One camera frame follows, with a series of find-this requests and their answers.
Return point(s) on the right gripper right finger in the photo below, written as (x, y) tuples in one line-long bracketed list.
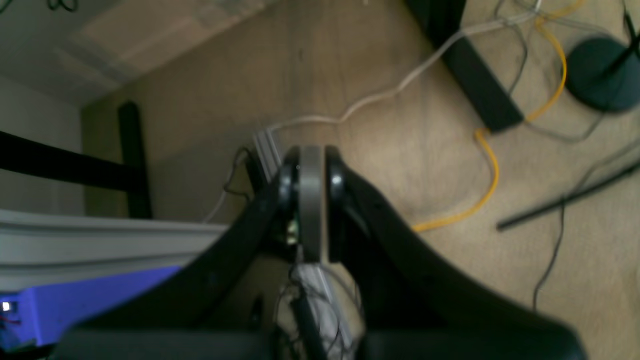
[(416, 305)]

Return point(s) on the round black stand base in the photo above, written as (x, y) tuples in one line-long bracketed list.
[(604, 74)]

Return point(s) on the blue purple box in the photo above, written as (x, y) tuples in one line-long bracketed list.
[(39, 315)]

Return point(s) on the black metal frame bars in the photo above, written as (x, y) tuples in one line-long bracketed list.
[(20, 155)]

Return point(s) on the black table leg bar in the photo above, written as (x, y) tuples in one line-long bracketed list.
[(440, 21)]

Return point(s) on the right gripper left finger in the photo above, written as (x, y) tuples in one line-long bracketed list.
[(184, 317)]

